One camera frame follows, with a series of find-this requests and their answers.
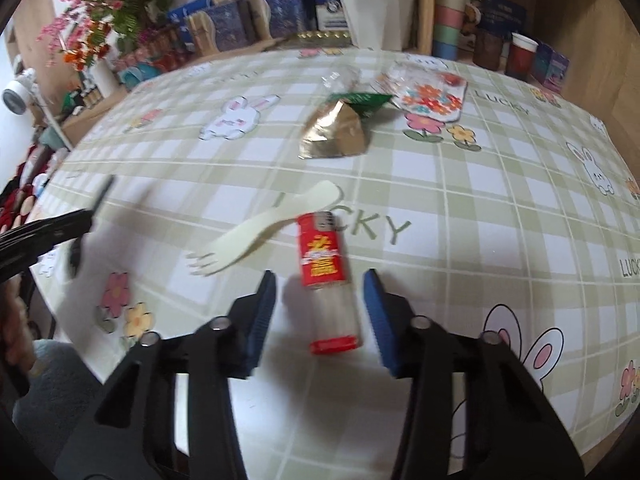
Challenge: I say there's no red transparent lighter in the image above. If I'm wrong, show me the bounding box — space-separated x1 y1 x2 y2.
297 211 360 356

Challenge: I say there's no white plastic spork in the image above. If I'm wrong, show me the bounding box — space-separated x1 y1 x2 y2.
188 180 342 275

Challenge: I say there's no gold green snack wrapper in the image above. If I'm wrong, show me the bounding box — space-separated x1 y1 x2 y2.
298 92 392 159

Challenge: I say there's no clear plastic wrapper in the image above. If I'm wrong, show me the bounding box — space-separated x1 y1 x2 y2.
322 66 360 104

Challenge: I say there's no left hand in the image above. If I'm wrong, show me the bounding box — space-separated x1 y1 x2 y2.
0 275 36 377

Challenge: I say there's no white desk fan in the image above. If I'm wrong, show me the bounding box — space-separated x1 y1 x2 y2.
1 68 73 150

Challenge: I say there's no checkered rabbit tablecloth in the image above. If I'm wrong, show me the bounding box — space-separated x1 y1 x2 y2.
32 50 639 479

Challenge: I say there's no orange flowers white vase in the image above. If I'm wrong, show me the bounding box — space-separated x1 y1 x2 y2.
63 42 119 98

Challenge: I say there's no floral plastic snack bag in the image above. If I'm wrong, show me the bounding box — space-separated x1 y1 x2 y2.
373 61 468 122

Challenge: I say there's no striped flower basket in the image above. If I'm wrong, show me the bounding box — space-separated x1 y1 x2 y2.
115 27 193 91

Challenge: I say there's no gold foil chocolate tray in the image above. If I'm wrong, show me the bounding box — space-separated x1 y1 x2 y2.
277 30 352 50

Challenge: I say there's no dark brown cup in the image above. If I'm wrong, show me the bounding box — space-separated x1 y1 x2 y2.
473 28 504 72

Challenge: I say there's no red cup white rim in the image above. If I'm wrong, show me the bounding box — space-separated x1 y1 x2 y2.
506 32 538 80

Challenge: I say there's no small blue purple box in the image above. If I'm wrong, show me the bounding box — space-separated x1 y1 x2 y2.
532 41 570 93

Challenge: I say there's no blue gold box lower left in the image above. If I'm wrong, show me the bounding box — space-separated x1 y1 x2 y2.
186 2 250 56

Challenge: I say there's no blue gold box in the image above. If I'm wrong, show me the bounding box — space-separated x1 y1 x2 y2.
245 0 308 40
186 2 250 56

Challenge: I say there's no blue gold box lower right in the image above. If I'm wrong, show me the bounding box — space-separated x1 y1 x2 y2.
245 0 308 40

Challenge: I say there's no stack of pastel cups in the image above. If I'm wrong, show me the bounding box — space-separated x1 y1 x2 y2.
433 0 465 61

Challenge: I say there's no wooden shelf unit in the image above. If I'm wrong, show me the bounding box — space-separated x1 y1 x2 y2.
416 0 640 126

